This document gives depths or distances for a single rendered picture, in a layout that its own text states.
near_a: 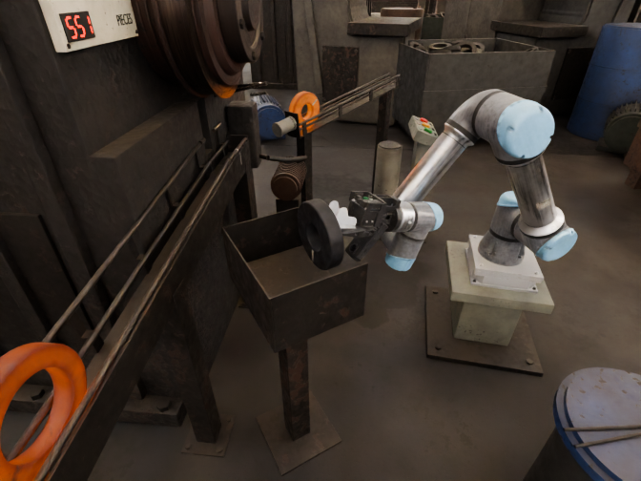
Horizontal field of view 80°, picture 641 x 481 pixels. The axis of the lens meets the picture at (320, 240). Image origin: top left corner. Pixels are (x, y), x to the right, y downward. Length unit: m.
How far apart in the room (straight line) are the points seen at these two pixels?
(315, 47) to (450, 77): 1.32
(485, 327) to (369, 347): 0.43
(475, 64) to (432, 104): 0.40
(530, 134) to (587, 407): 0.59
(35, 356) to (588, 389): 1.02
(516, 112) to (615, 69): 3.20
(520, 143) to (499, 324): 0.78
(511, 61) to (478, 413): 2.67
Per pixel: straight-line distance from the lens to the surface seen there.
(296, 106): 1.68
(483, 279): 1.41
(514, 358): 1.63
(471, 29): 5.25
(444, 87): 3.26
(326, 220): 0.77
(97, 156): 0.91
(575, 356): 1.78
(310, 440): 1.31
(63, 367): 0.70
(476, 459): 1.37
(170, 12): 1.03
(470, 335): 1.60
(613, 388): 1.10
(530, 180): 1.10
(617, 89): 4.17
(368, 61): 3.82
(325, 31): 3.90
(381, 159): 1.90
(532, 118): 0.98
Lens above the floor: 1.16
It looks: 34 degrees down
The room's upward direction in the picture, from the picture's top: straight up
